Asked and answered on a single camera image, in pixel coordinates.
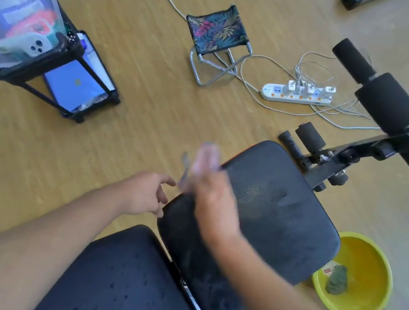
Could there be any person's left hand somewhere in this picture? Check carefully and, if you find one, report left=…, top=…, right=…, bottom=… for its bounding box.
left=115, top=167, right=178, bottom=222

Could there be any person's right hand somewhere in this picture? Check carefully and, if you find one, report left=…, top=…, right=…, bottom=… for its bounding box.
left=176, top=160, right=253, bottom=248

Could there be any clear plastic spray bottle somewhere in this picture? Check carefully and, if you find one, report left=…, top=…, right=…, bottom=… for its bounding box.
left=175, top=138, right=226, bottom=198

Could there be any person's left forearm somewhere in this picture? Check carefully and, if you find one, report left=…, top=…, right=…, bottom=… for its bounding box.
left=0, top=166, right=132, bottom=310

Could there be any person's right forearm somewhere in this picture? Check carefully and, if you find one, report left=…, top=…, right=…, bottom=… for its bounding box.
left=198, top=228, right=401, bottom=310

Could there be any black padded bench backrest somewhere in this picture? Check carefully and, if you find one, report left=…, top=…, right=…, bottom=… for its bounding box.
left=31, top=211, right=220, bottom=310

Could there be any small black foam roller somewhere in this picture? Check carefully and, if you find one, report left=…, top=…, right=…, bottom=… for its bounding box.
left=292, top=120, right=329, bottom=156

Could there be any white power strip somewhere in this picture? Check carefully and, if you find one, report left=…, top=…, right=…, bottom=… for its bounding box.
left=259, top=76, right=337, bottom=111

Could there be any blue flat packet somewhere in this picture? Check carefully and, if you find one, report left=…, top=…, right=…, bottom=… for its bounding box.
left=39, top=54, right=114, bottom=118

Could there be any floral folding stool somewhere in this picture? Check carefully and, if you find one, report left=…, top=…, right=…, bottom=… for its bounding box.
left=177, top=0, right=260, bottom=94

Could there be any white sticker label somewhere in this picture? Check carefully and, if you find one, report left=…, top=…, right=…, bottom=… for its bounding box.
left=321, top=260, right=338, bottom=279

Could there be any green cleaning cloth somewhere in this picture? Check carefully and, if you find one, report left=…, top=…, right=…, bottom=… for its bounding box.
left=324, top=263, right=351, bottom=297

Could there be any yellow plastic basin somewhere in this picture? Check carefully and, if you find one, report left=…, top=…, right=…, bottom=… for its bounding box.
left=306, top=227, right=401, bottom=310

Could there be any white game controller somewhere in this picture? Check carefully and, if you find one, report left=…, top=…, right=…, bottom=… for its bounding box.
left=0, top=27, right=60, bottom=62

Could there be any black rubber handle grip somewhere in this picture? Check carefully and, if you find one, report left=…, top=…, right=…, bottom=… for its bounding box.
left=274, top=129, right=316, bottom=171

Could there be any bundle of white charger cables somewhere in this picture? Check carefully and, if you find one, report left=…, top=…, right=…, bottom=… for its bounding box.
left=233, top=41, right=409, bottom=139

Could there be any black metal bench frame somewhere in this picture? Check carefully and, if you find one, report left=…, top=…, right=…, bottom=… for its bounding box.
left=297, top=107, right=409, bottom=207

